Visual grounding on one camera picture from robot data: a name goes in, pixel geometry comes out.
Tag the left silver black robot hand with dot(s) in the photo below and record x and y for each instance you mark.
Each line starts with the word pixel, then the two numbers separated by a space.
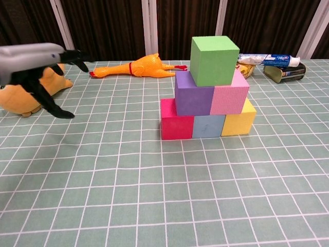
pixel 25 59

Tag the red foam cube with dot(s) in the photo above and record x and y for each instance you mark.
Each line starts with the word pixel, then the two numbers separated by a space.
pixel 176 127

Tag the purple foam cube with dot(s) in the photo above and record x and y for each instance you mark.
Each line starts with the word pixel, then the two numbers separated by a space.
pixel 194 100

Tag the green foam cube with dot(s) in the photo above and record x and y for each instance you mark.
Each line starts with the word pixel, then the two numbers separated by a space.
pixel 216 64

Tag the light blue foam cube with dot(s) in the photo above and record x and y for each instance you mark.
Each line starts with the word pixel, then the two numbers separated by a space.
pixel 208 127

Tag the pink foam cube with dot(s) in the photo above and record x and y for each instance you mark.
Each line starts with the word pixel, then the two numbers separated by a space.
pixel 228 99

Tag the yellow foam cube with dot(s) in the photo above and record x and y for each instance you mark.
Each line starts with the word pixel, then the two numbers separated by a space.
pixel 237 123

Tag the dark pleated curtain panel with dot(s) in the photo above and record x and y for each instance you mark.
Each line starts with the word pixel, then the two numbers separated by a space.
pixel 108 28
pixel 185 18
pixel 23 23
pixel 264 25
pixel 324 43

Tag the yellow plush animal toy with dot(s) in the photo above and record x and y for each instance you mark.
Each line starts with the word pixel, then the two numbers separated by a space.
pixel 15 99

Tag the yellow rubber chicken toy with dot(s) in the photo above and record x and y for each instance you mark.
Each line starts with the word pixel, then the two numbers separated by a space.
pixel 146 67

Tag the green checked tablecloth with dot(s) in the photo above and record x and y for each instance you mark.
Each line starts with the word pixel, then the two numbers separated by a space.
pixel 164 193

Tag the gold snack packet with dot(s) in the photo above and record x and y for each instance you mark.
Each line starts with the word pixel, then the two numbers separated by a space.
pixel 245 69

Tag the white blue toothpaste tube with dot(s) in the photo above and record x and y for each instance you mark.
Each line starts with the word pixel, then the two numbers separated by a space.
pixel 270 59

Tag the dark tin can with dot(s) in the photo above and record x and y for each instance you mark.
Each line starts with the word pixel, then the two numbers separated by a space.
pixel 285 73

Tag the white partition post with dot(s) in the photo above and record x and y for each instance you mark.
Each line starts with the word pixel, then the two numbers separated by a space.
pixel 64 25
pixel 149 28
pixel 221 18
pixel 314 25

